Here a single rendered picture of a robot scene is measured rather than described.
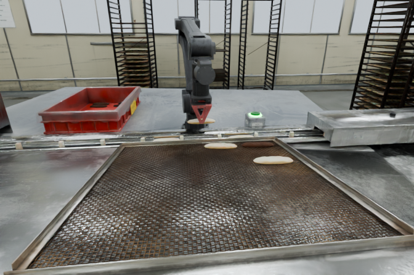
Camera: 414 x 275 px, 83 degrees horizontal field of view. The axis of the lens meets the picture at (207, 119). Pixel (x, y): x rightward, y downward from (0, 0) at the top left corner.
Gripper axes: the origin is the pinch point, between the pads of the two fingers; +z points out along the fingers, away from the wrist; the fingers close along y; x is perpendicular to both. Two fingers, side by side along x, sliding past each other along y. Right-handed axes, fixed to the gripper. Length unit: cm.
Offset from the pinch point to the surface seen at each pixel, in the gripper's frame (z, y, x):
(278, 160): 0.7, 29.4, 16.8
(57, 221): -2, 48, -26
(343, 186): -1.0, 43.4, 23.8
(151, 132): 7.2, -7.0, -19.0
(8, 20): -56, -439, -332
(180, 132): 7.2, -6.3, -7.6
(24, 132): 11, -23, -75
